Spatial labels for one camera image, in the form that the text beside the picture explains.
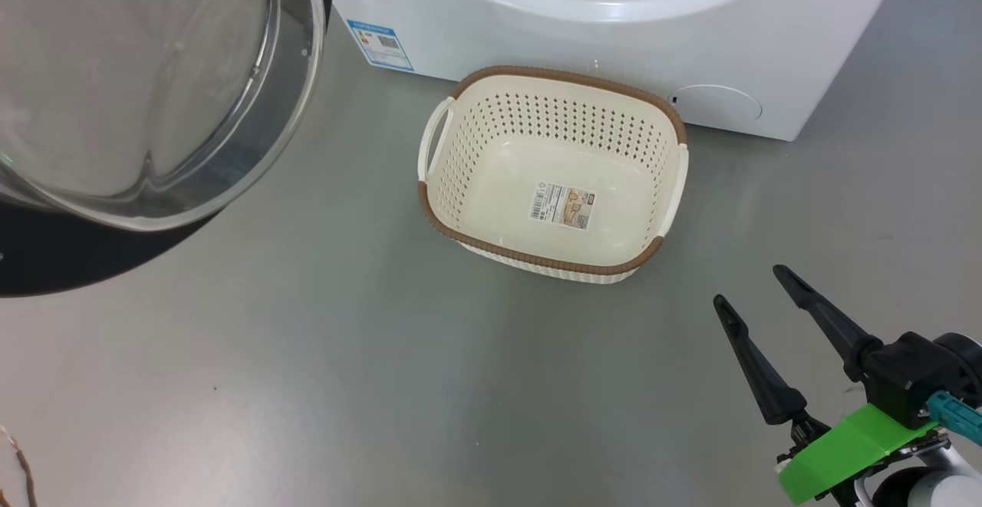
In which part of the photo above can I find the round white filter cover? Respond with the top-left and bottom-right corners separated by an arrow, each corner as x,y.
669,84 -> 763,126

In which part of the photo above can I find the cream perforated laundry basket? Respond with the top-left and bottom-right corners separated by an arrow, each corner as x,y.
417,65 -> 690,285

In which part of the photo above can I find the white front-load washing machine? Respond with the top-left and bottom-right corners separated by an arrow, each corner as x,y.
331,0 -> 912,142

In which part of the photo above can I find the blue energy label sticker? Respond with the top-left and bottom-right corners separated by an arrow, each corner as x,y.
345,18 -> 415,72

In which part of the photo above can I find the teal cable connector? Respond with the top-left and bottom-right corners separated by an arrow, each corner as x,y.
927,392 -> 982,446

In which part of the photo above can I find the washing machine glass door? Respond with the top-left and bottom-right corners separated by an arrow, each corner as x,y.
0,0 -> 336,298

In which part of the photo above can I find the barcode sticker in basket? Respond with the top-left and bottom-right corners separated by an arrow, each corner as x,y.
528,182 -> 595,230

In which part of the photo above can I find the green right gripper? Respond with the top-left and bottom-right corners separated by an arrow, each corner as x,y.
713,264 -> 950,507

